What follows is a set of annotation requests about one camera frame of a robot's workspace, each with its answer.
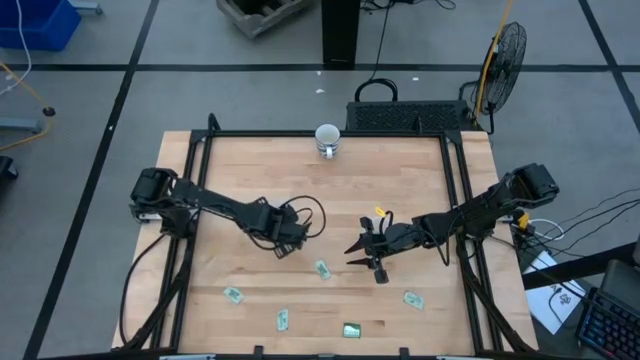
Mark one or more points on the black floor fan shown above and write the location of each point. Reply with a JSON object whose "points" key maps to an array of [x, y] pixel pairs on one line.
{"points": [[505, 67]]}

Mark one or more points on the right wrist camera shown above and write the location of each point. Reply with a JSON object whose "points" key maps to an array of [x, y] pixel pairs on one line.
{"points": [[400, 235]]}

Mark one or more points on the grey metal bar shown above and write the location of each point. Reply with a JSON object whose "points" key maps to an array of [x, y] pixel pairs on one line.
{"points": [[20, 124]]}

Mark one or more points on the black metal table frame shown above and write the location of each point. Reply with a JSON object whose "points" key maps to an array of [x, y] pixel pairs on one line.
{"points": [[260, 134]]}

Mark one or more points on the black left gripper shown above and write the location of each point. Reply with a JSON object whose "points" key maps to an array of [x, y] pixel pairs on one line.
{"points": [[275, 231]]}

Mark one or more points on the green white sweetener packet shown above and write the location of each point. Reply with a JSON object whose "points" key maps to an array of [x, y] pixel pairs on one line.
{"points": [[414, 300], [233, 295], [322, 269], [282, 320], [351, 330]]}

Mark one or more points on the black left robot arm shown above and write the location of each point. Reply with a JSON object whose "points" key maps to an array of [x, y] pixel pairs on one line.
{"points": [[215, 204]]}

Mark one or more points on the blue white patterned mug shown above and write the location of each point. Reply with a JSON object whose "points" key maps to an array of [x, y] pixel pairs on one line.
{"points": [[328, 149]]}

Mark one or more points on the blue plastic bin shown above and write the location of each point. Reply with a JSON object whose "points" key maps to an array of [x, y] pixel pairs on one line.
{"points": [[35, 22]]}

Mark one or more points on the grey wooden crate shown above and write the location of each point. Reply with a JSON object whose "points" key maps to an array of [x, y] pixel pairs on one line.
{"points": [[255, 17]]}

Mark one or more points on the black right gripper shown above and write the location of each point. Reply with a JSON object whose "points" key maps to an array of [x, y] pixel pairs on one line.
{"points": [[372, 246]]}

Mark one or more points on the black upright tower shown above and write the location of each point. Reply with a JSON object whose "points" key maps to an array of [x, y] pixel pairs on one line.
{"points": [[341, 32]]}

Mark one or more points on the white paper sheet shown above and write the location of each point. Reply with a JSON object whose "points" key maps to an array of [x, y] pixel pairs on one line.
{"points": [[550, 290]]}

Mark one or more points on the dark laptop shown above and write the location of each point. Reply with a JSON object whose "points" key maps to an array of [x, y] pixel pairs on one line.
{"points": [[622, 280]]}

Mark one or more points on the small yellow tag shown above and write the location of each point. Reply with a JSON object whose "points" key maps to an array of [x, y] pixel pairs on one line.
{"points": [[380, 211]]}

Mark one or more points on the black perforated computer case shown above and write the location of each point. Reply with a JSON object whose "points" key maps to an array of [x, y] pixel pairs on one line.
{"points": [[405, 116]]}

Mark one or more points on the black flat beam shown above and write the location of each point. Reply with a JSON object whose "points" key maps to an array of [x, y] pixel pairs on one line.
{"points": [[575, 267]]}

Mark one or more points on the black backlit keyboard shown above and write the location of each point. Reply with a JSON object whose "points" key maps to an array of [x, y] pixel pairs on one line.
{"points": [[610, 325]]}

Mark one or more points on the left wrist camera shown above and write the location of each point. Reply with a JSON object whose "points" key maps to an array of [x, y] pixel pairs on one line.
{"points": [[295, 229]]}

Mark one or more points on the black floor object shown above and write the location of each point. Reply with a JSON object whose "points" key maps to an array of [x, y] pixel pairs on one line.
{"points": [[7, 170]]}

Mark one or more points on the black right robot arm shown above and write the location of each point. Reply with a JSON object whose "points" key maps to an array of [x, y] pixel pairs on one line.
{"points": [[470, 210]]}

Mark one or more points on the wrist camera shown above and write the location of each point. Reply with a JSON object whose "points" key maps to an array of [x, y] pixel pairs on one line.
{"points": [[400, 235], [295, 229]]}

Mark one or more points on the grey caster leg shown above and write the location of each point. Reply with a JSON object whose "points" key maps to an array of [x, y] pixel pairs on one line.
{"points": [[87, 8]]}

